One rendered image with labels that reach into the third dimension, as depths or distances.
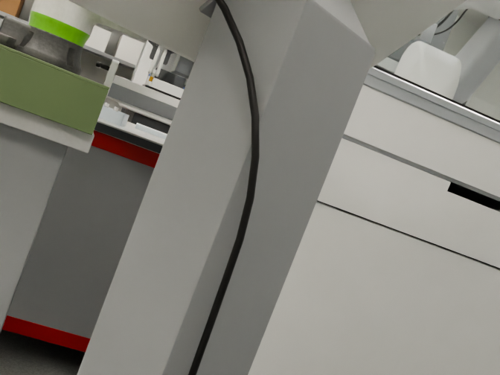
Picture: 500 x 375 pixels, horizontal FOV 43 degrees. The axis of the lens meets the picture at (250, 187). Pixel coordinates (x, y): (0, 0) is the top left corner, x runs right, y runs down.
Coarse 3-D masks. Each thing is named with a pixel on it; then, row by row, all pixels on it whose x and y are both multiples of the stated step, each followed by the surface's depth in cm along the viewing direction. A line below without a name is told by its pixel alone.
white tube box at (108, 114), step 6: (102, 108) 194; (108, 108) 194; (102, 114) 194; (108, 114) 194; (114, 114) 194; (120, 114) 194; (108, 120) 194; (114, 120) 194; (120, 120) 194; (126, 120) 201
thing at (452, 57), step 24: (480, 0) 132; (456, 24) 131; (480, 24) 132; (408, 48) 130; (432, 48) 131; (456, 48) 132; (480, 48) 133; (408, 72) 131; (432, 72) 132; (456, 72) 133; (480, 72) 134; (456, 96) 134; (480, 96) 135
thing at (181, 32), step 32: (96, 0) 66; (128, 0) 67; (160, 0) 69; (192, 0) 70; (320, 0) 66; (352, 0) 79; (384, 0) 82; (416, 0) 84; (448, 0) 86; (160, 32) 73; (192, 32) 75; (384, 32) 88; (416, 32) 90
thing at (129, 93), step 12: (120, 84) 158; (132, 84) 159; (108, 96) 158; (120, 96) 158; (132, 96) 159; (144, 96) 160; (156, 96) 161; (168, 96) 161; (144, 108) 160; (156, 108) 161; (168, 108) 161; (168, 120) 162
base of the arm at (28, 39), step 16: (0, 32) 131; (16, 32) 132; (32, 32) 132; (48, 32) 131; (16, 48) 132; (32, 48) 130; (48, 48) 131; (64, 48) 133; (80, 48) 137; (64, 64) 132; (80, 64) 139
